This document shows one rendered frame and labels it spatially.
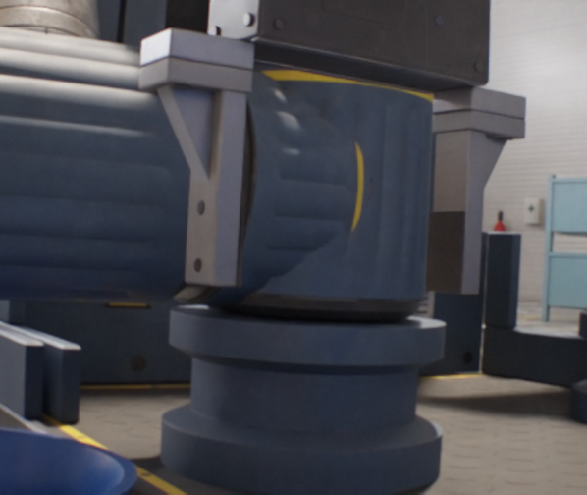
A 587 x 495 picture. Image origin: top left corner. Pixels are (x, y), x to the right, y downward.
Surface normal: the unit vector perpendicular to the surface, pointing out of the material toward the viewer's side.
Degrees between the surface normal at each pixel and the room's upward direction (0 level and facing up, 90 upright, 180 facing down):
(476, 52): 90
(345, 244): 90
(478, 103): 90
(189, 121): 90
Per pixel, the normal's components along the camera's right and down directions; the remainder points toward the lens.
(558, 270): -0.77, -0.06
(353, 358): 0.29, -0.01
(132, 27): 0.54, 0.00
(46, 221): 0.46, 0.45
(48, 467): -0.39, -0.51
